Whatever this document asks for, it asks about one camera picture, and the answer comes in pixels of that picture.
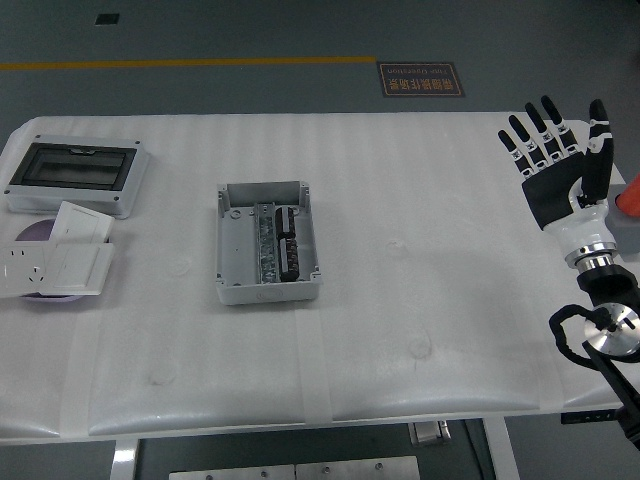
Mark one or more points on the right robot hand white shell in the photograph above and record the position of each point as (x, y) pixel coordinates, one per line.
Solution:
(555, 195)

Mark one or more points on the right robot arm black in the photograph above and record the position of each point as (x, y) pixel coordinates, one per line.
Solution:
(607, 285)

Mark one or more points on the open grey plastic box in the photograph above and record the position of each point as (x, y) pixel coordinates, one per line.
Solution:
(235, 250)

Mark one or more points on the grey distribution box dark window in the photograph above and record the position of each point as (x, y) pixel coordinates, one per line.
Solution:
(75, 167)

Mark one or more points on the orange cone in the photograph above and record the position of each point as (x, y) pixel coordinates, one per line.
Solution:
(631, 197)

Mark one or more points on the floor sign with orange text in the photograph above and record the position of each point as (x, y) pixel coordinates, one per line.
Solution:
(420, 80)

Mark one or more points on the black table control panel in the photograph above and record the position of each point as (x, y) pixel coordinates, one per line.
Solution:
(587, 417)

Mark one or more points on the white table leg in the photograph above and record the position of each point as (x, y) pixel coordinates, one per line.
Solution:
(122, 460)
(502, 450)

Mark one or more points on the metal floor plate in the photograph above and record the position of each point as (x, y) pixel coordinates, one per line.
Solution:
(357, 470)
(232, 473)

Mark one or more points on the white foam mat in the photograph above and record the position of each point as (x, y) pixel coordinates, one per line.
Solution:
(200, 350)

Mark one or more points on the dark floor hatch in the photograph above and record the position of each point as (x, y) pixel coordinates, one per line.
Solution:
(106, 19)

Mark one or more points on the purple round disc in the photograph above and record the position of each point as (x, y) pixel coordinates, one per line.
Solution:
(35, 232)

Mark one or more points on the metal bracket under table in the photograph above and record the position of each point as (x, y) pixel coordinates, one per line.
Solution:
(429, 434)

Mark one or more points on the metal mounting rail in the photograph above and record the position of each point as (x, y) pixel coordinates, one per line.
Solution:
(265, 240)

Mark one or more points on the white blank switch plate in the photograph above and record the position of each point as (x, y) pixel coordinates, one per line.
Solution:
(80, 222)

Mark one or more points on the white wall switch panel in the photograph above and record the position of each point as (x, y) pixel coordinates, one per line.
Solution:
(75, 267)

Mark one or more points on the white wall socket panel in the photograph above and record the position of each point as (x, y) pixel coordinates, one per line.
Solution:
(20, 270)

